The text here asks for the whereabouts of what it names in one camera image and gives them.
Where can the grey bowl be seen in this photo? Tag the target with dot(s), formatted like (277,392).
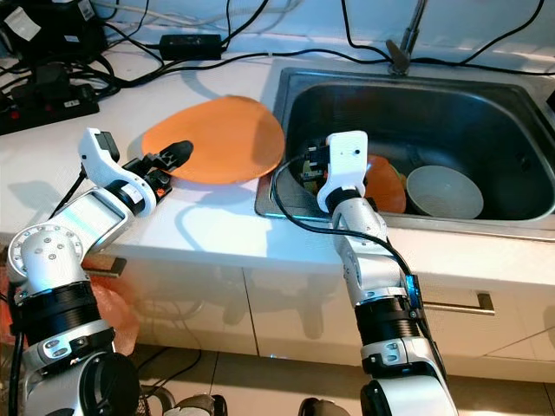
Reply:
(447,192)

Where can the metal faucet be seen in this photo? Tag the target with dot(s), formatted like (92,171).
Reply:
(399,54)

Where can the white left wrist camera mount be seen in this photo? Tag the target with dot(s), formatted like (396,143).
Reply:
(100,165)

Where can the white kitchen base cabinet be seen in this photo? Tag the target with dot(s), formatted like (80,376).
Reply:
(269,312)

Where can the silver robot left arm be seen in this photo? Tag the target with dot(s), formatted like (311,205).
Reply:
(104,221)

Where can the black power adapter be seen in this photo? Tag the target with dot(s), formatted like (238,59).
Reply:
(189,46)

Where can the stainless steel sink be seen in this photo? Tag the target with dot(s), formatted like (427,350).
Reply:
(468,113)

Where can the black device box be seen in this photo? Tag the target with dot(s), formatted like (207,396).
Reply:
(52,35)

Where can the orange plastic plate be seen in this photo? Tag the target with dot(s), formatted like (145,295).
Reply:
(225,139)

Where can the robot right leg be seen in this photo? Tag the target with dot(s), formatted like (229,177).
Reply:
(325,409)

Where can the black power strip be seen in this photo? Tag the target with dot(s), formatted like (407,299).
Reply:
(52,108)

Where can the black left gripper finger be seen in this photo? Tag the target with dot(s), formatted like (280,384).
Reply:
(178,152)

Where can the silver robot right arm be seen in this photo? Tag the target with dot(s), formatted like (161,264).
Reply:
(377,260)

